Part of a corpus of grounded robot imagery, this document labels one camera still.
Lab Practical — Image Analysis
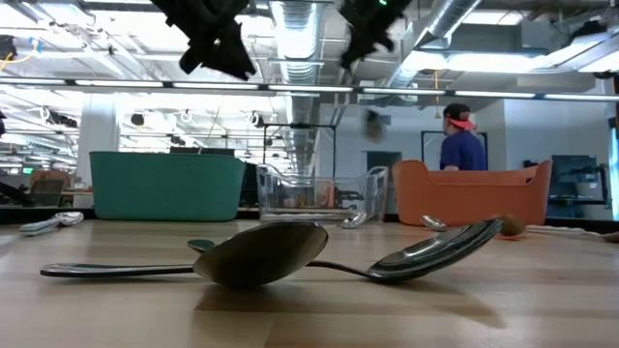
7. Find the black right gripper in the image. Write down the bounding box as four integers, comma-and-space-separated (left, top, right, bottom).
339, 0, 412, 70

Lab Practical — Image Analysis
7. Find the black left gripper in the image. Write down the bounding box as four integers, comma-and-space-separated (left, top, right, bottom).
152, 0, 257, 82

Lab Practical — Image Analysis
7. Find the black metal spoon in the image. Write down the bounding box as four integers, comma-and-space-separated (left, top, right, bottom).
40, 217, 505, 285
187, 220, 330, 290

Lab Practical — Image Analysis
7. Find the long ceiling light strip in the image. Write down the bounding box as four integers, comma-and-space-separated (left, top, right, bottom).
0, 76, 619, 102

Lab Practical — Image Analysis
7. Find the teal green plastic bin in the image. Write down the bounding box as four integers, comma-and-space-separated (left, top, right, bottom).
89, 151, 248, 223

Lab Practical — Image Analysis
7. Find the person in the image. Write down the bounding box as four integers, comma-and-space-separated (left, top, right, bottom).
438, 101, 488, 172

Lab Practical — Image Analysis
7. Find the white column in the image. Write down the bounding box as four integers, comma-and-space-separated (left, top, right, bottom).
76, 101, 121, 188

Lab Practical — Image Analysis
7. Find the clear plastic bin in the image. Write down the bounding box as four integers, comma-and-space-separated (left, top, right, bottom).
255, 163, 390, 226

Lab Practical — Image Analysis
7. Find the orange plastic bin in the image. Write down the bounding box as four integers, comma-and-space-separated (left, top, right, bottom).
391, 159, 554, 228

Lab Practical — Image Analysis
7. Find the brown office chair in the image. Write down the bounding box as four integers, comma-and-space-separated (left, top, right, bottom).
26, 168, 72, 208

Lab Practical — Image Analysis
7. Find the black computer monitor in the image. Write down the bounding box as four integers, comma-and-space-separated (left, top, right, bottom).
550, 154, 609, 204

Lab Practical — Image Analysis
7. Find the blue lit screen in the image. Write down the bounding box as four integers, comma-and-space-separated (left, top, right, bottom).
607, 126, 619, 221

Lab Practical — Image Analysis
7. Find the silver ventilation duct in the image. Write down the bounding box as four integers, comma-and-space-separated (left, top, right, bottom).
268, 0, 323, 178
386, 0, 485, 88

